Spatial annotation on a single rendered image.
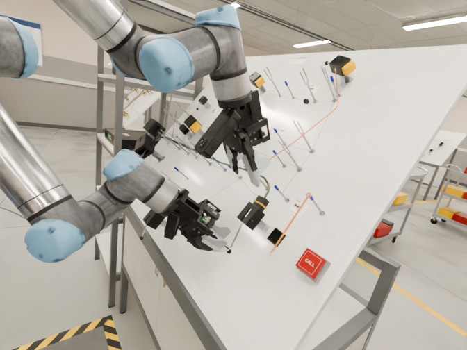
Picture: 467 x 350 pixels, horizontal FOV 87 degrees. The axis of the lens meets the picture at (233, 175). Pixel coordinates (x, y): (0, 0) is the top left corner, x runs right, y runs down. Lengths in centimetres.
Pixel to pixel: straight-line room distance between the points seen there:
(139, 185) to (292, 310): 44
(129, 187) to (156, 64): 27
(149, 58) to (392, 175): 58
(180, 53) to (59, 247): 36
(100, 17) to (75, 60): 749
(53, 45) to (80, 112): 163
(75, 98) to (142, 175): 746
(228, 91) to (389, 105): 52
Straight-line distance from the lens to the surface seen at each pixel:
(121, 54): 51
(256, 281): 70
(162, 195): 56
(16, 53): 70
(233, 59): 48
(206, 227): 57
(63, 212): 51
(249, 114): 55
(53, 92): 802
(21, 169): 52
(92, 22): 50
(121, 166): 55
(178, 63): 40
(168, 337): 117
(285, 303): 65
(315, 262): 61
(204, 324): 76
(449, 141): 779
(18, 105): 818
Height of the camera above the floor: 143
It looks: 16 degrees down
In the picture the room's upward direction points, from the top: 10 degrees clockwise
